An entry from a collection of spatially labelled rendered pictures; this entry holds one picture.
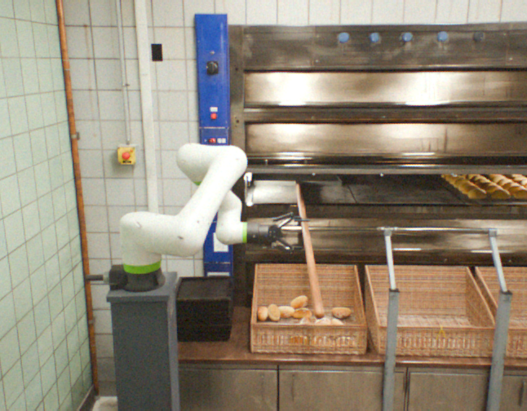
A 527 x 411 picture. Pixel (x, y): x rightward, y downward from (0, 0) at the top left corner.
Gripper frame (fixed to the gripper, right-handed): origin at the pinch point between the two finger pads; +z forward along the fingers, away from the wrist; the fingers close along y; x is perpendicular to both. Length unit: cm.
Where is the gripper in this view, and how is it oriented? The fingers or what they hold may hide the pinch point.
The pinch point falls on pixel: (306, 233)
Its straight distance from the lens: 242.8
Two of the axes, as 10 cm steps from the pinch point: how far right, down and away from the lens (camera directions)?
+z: 10.0, 0.1, -0.3
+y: 0.0, 9.7, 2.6
